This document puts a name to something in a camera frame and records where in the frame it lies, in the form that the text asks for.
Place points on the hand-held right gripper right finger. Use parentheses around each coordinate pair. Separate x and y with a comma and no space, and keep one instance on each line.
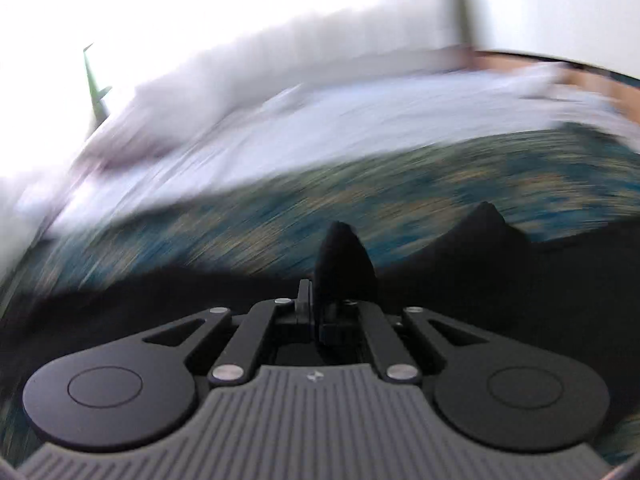
(371,331)

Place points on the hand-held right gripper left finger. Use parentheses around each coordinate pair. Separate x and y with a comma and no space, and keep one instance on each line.
(303,305)

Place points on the black pants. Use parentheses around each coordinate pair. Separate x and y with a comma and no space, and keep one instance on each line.
(475,270)

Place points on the teal paisley blanket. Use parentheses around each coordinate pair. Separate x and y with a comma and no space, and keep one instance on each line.
(280,220)

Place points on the white bed sheet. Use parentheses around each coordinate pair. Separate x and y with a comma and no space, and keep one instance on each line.
(350,120)

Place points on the green curtain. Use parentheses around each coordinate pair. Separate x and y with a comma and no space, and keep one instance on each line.
(93,85)

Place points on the wooden bed frame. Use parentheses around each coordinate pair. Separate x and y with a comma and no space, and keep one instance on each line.
(497,62)

